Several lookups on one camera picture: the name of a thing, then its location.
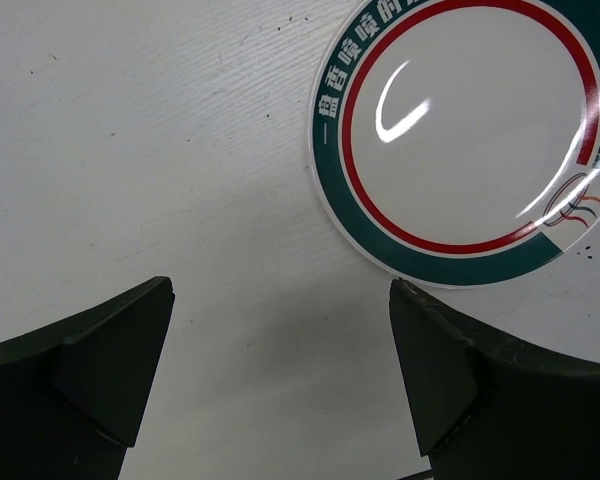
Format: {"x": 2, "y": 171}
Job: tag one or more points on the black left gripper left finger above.
{"x": 73, "y": 393}

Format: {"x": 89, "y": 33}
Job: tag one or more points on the green red rimmed white plate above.
{"x": 457, "y": 143}

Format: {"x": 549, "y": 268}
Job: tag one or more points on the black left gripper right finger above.
{"x": 488, "y": 405}

